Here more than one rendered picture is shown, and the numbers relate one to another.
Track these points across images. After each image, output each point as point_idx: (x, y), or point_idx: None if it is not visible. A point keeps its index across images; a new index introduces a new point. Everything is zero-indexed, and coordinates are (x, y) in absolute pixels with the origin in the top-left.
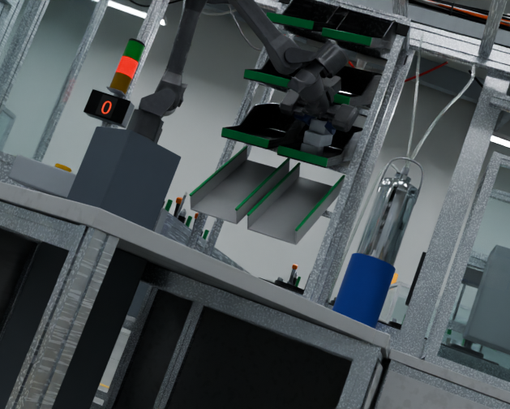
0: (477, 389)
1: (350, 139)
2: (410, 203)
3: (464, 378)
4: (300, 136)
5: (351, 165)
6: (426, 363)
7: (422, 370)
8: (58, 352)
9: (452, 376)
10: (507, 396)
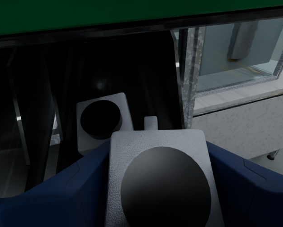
0: (219, 106)
1: (178, 64)
2: None
3: (213, 106)
4: (61, 107)
5: (184, 101)
6: (195, 110)
7: (194, 113)
8: None
9: (208, 108)
10: (232, 102)
